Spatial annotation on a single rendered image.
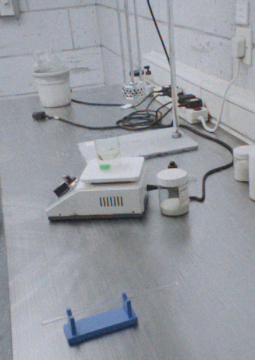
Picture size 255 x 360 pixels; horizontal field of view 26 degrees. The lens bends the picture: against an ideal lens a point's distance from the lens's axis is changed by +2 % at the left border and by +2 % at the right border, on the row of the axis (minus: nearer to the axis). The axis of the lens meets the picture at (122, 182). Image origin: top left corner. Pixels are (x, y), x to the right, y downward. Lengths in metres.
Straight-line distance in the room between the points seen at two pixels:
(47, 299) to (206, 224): 0.34
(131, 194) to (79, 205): 0.11
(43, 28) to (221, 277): 2.73
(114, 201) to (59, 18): 2.47
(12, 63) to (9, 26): 0.20
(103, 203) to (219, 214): 0.23
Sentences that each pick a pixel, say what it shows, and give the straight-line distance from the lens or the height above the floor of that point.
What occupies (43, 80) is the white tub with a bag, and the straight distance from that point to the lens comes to 2.07.
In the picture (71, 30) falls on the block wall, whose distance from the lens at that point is 3.48.
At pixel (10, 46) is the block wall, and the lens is 3.46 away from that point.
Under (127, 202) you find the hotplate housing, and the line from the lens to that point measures 1.08.
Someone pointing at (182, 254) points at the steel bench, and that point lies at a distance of 0.96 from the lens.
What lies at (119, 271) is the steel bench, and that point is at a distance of 0.93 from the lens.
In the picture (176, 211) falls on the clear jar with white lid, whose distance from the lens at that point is 1.08.
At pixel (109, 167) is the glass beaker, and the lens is 1.10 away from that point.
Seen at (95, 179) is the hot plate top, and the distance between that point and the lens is 1.08.
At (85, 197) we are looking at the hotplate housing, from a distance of 1.09.
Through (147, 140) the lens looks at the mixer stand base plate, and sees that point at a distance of 1.54.
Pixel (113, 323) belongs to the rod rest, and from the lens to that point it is 0.79.
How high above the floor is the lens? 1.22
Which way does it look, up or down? 21 degrees down
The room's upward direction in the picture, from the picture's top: 6 degrees counter-clockwise
